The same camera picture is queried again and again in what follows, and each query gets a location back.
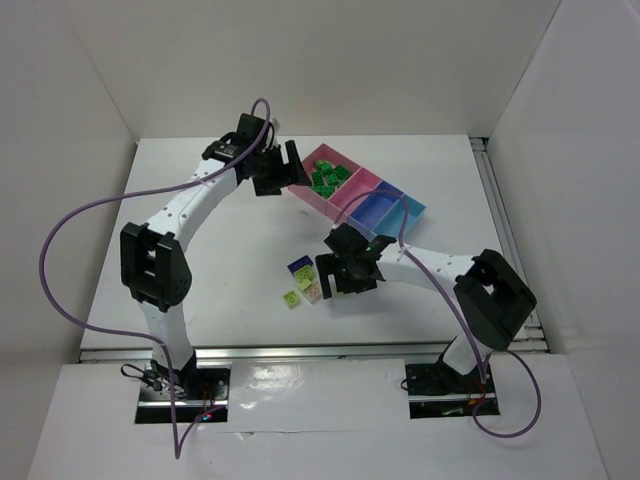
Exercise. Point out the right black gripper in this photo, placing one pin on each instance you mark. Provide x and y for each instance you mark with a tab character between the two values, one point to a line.
343	272

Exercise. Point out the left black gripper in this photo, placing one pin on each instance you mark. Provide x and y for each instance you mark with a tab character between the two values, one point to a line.
273	170

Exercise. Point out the dark blue lego brick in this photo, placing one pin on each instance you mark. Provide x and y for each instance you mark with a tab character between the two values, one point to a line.
299	263

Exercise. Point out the lime lego brick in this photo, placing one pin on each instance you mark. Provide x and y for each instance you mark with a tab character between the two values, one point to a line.
291	299
306	273

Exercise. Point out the beige lego brick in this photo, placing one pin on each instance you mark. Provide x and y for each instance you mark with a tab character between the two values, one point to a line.
311	291

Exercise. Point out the long green lego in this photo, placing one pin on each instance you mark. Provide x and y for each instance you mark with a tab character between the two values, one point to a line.
323	190

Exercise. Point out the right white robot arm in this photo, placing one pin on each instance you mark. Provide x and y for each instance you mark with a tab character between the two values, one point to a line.
487	297

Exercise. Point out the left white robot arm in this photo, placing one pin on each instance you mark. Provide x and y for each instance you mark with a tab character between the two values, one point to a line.
153	262

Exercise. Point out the large pink container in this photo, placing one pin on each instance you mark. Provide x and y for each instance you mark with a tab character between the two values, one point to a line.
332	156

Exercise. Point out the dark blue container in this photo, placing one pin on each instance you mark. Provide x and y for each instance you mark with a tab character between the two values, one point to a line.
372	208

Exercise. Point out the light blue container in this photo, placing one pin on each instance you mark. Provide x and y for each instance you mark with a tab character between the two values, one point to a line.
406	209

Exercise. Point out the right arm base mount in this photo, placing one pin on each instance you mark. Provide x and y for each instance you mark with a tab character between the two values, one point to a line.
436	391

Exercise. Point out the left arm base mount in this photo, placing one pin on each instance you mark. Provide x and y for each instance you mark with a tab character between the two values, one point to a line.
208	397

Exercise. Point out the aluminium front rail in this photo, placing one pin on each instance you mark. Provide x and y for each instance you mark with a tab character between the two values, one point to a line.
277	353

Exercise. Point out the aluminium side rail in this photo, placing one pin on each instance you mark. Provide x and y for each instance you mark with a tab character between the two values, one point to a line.
531	338

